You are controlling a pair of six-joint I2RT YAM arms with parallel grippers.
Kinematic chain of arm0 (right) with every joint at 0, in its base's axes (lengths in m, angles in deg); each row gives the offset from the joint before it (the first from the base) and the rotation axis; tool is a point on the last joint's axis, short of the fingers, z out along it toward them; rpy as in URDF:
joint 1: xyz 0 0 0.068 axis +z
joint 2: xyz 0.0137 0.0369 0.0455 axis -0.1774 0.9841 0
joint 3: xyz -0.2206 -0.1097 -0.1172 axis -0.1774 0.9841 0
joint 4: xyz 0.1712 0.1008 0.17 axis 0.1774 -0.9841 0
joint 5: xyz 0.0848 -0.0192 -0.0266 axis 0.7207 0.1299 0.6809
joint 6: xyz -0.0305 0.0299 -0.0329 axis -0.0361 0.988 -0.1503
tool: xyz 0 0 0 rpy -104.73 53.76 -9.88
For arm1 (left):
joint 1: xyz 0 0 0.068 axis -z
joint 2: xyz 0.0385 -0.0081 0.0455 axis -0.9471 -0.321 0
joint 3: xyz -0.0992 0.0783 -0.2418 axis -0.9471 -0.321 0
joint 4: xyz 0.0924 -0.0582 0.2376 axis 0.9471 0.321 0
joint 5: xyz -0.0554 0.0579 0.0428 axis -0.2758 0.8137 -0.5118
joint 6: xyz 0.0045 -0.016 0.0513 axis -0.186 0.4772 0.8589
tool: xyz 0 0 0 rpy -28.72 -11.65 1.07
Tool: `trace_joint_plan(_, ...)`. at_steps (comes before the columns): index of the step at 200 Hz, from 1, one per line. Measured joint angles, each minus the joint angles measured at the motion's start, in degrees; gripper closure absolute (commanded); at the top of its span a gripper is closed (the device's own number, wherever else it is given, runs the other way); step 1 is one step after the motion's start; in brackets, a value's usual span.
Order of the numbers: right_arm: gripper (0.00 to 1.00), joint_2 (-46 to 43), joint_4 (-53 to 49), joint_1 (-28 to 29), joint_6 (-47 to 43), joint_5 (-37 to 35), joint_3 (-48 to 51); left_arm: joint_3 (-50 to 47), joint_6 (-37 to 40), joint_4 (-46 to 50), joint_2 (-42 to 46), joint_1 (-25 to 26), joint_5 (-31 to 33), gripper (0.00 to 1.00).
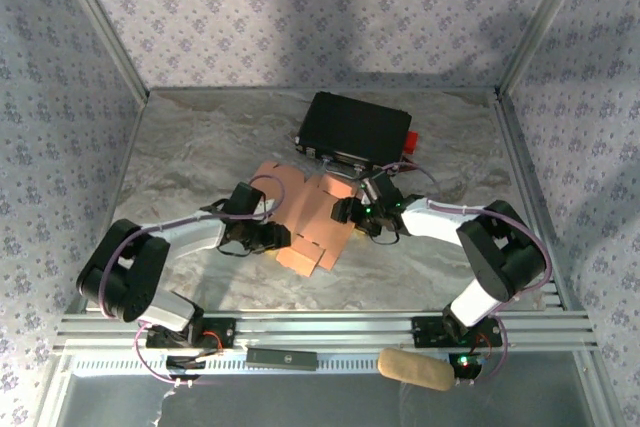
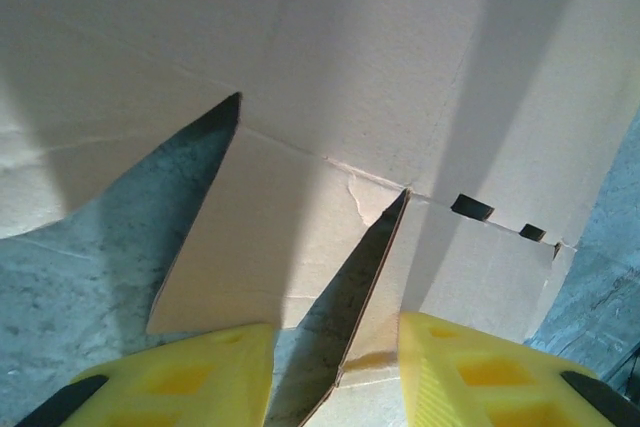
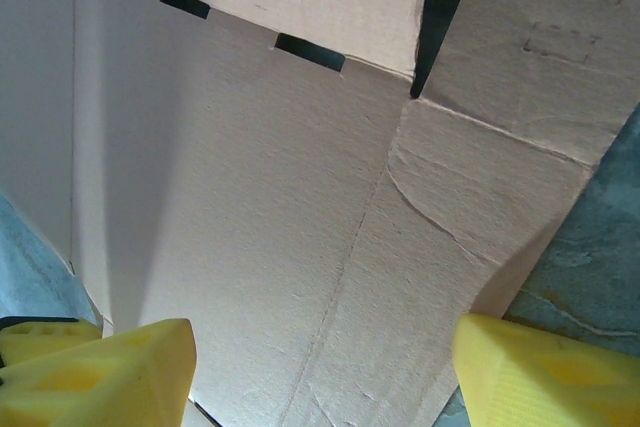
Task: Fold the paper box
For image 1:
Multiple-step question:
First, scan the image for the orange paper box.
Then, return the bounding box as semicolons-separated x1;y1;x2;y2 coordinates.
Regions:
248;160;369;278

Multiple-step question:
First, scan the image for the black hard case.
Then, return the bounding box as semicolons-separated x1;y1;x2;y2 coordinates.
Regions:
294;90;414;179

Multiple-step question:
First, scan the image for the flat black rectangular device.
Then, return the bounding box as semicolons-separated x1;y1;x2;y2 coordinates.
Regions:
245;346;319;372

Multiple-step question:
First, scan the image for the tan foam roll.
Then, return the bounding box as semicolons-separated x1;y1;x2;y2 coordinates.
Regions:
377;347;456;392

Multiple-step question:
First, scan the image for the black left connector board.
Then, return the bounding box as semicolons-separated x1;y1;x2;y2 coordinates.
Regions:
166;354;206;381

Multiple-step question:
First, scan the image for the grey metal sheet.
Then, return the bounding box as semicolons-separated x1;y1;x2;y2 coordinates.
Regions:
37;354;619;427

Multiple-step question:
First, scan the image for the right circuit board green light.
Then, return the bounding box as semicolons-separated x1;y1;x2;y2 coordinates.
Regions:
448;352;484;381

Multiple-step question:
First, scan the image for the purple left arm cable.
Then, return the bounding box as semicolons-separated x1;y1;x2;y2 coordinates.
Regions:
97;172;289;386

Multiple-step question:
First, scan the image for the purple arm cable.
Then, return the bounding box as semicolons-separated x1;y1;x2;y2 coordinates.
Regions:
372;162;555;388
97;172;289;386

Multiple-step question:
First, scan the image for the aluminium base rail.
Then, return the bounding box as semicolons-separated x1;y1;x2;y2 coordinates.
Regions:
52;311;599;354

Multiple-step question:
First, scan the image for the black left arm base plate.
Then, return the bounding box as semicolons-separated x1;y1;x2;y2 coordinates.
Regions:
144;316;237;351

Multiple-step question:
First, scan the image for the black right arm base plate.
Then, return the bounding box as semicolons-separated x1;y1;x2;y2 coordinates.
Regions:
410;315;504;349

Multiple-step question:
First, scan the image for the aluminium side rail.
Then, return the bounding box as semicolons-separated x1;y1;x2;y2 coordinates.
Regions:
492;89;586;313
67;89;151;316

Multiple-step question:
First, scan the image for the white slotted cable duct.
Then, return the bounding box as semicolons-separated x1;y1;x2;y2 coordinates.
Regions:
72;350;454;376

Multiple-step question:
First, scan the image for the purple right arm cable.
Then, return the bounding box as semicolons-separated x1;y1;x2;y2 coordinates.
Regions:
372;162;555;388

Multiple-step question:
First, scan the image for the aluminium corner post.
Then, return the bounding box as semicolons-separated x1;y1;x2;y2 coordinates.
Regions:
49;0;151;101
496;0;600;98

